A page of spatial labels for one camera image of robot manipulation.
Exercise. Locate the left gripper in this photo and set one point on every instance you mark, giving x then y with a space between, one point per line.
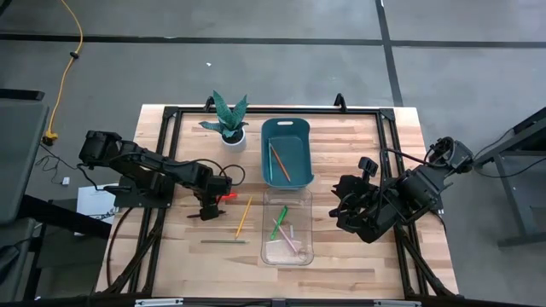
210 202

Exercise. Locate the clear plastic bin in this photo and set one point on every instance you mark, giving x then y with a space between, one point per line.
266 251

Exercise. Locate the green pen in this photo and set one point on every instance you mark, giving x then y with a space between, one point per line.
279 222

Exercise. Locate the black aluminium table frame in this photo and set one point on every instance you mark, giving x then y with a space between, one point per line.
277 110

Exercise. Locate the pink pen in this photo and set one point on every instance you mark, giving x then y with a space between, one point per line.
286 236

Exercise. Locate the white plant pot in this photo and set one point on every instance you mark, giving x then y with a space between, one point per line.
234 146

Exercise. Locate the silver frame bracket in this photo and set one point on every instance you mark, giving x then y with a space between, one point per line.
158 302
396 303

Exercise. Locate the yellow pencil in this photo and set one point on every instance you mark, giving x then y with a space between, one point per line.
243 217

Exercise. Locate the orange pencil with eraser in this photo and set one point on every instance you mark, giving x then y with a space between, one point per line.
280 163

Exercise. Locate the artificial snake plant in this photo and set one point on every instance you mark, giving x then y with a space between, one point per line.
228 115

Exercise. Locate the teal pencil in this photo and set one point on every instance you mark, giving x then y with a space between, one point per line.
270 162

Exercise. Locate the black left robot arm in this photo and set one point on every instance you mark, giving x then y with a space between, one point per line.
141 166

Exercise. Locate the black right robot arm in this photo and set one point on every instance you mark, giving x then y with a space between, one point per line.
422 187

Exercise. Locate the grey table top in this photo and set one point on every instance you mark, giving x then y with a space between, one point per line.
21 162

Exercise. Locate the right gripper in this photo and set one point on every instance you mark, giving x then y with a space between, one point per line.
375 200

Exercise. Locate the blue plastic bin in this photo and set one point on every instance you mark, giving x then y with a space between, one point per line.
294 128

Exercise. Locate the grey striped pencil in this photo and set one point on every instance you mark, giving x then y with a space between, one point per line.
224 241

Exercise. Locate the orange highlighter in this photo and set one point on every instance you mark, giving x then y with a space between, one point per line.
230 196

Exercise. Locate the white paper sheet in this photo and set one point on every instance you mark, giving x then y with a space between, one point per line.
94 204

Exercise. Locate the black desk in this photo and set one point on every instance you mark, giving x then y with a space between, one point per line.
509 192

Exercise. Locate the white power adapter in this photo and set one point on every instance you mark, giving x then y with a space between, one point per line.
65 181

